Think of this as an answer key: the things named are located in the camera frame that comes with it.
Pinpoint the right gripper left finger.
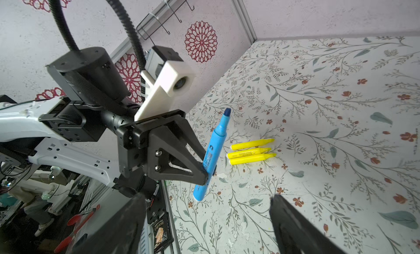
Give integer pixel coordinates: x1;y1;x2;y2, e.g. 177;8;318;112
72;194;146;254

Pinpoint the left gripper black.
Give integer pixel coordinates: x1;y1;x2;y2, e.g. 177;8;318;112
116;109;208;185

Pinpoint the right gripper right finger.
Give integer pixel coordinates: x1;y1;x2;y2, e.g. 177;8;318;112
270;195;344;254

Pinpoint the blue highlighter pen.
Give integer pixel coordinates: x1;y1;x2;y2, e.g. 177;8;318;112
193;108;231;202

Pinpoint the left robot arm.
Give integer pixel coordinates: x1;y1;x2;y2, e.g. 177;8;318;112
1;46;209;197

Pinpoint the yellow highlighter pen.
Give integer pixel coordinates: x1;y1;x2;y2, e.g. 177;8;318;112
230;138;275;151
229;153;276;165
226;148;271;160

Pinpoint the small dark snack packet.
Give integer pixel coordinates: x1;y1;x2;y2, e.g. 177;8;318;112
152;215;174;254

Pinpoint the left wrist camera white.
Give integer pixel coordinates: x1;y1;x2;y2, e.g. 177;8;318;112
134;46;195;121

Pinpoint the black wire wall rack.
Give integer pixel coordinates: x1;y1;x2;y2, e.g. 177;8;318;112
136;0;195;44

